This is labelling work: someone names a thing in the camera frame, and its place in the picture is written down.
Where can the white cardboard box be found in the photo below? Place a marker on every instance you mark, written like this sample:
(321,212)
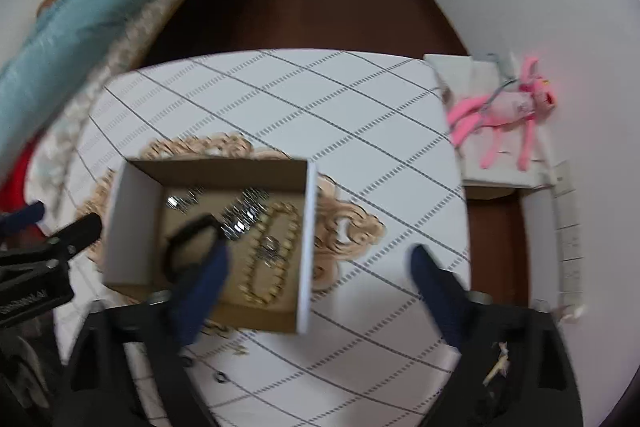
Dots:
(135,227)

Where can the teal blanket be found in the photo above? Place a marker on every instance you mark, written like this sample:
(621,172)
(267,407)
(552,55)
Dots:
(75,27)

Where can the pink plush toy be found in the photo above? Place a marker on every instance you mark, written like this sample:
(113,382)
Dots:
(510,104)

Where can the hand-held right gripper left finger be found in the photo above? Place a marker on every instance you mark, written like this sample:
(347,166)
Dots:
(200,294)

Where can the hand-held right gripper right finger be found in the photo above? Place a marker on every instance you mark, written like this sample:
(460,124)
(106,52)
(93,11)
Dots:
(436,292)

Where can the red cloth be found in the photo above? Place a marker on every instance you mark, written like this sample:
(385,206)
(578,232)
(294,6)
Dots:
(15,187)

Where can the ornate wooden tray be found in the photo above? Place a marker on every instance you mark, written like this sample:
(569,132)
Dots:
(340,227)

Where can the small silver earrings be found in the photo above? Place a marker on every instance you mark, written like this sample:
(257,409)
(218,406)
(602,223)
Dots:
(181,202)

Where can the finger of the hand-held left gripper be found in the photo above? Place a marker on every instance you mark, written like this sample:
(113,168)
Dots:
(75,232)
(22,218)

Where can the white side cabinet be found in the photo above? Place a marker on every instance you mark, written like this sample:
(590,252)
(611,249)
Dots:
(457,69)

